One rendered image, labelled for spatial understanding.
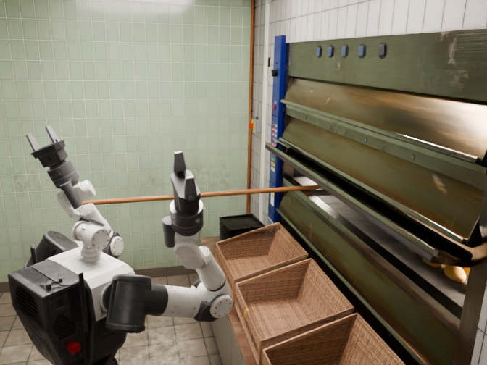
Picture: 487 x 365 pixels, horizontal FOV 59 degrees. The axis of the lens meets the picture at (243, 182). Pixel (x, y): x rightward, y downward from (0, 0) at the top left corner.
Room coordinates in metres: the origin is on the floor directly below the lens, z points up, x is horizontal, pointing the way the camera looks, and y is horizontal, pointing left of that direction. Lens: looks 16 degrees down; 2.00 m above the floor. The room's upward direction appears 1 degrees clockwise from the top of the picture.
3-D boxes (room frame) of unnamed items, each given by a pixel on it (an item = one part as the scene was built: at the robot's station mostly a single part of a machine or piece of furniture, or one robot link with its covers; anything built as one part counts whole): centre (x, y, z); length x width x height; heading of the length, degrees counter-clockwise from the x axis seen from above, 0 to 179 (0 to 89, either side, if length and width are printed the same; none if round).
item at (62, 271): (1.16, 0.50, 1.26); 0.34 x 0.30 x 0.36; 52
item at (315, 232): (2.12, -0.51, 1.02); 1.79 x 0.11 x 0.19; 14
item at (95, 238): (1.21, 0.46, 1.46); 0.10 x 0.07 x 0.09; 52
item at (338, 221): (2.13, -0.53, 1.16); 1.80 x 0.06 x 0.04; 14
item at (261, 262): (2.62, -0.11, 0.72); 0.56 x 0.49 x 0.28; 15
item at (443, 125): (2.12, -0.51, 1.80); 1.79 x 0.11 x 0.19; 14
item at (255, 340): (2.04, -0.25, 0.72); 0.56 x 0.49 x 0.28; 14
